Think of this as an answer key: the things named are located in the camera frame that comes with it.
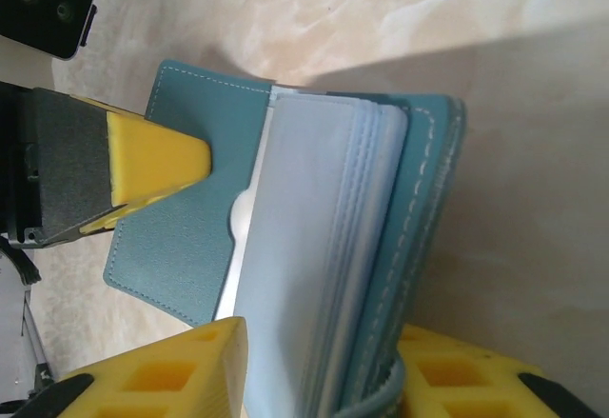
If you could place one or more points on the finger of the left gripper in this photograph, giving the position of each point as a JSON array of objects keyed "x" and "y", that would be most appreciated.
[
  {"x": 102, "y": 220},
  {"x": 152, "y": 151}
]

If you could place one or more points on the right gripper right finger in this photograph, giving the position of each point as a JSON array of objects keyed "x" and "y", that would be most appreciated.
[{"x": 480, "y": 365}]

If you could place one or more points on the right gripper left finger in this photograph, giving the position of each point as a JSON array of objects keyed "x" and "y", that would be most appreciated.
[{"x": 223, "y": 365}]

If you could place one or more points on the blue leather card holder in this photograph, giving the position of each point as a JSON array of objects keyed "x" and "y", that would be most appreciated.
[{"x": 190, "y": 227}]

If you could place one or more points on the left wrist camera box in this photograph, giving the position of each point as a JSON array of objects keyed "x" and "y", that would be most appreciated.
[{"x": 43, "y": 4}]

